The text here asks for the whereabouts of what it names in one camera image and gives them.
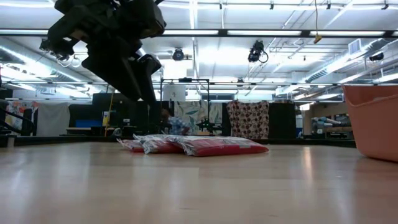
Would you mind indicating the black partition panel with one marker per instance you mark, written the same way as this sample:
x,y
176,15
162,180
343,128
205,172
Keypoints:
x,y
155,118

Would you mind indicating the leaf print cloth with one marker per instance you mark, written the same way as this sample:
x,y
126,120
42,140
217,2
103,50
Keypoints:
x,y
192,113

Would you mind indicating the yellow hanging hook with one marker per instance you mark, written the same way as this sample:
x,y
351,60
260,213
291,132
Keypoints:
x,y
317,39

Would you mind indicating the white hanging cloth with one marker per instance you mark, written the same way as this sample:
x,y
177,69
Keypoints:
x,y
53,119

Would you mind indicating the red popcorn bag clear wrap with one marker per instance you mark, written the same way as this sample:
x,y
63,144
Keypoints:
x,y
224,147
161,146
130,146

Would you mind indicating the cluttered background workbench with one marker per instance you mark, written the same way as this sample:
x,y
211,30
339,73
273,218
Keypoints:
x,y
329,124

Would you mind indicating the yellow pole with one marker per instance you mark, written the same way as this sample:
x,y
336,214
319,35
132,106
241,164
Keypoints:
x,y
107,119

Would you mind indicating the orange plastic basket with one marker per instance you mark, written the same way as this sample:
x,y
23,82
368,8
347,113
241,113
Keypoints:
x,y
376,124

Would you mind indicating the person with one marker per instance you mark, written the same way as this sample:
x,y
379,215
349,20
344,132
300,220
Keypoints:
x,y
174,124

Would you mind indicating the black curved stand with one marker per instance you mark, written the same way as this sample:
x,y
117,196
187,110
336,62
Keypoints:
x,y
28,123

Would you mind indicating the white ceiling vent box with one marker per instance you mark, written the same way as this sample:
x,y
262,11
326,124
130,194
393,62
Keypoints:
x,y
354,46

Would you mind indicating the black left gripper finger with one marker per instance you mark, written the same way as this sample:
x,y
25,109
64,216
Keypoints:
x,y
115,74
149,71

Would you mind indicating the small black tripod device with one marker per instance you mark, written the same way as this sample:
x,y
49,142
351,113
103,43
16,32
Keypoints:
x,y
206,125

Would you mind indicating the small black ceiling device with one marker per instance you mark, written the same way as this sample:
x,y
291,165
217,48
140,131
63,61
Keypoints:
x,y
376,57

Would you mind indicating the floral print cloth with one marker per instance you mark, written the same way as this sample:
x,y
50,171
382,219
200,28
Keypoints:
x,y
17,112

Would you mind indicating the circle print cloth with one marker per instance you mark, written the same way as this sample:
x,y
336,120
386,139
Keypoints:
x,y
248,119

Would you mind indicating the black box with blue strip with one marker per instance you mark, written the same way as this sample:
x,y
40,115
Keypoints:
x,y
84,113

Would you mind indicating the black metal frame stand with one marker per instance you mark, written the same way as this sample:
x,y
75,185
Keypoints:
x,y
185,80

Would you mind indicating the black overhead light bar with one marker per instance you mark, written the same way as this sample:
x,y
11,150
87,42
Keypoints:
x,y
222,32

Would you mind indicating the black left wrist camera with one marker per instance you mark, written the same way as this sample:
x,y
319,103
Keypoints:
x,y
146,18

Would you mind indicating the black cabinet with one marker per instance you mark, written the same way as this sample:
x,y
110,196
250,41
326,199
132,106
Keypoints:
x,y
282,119

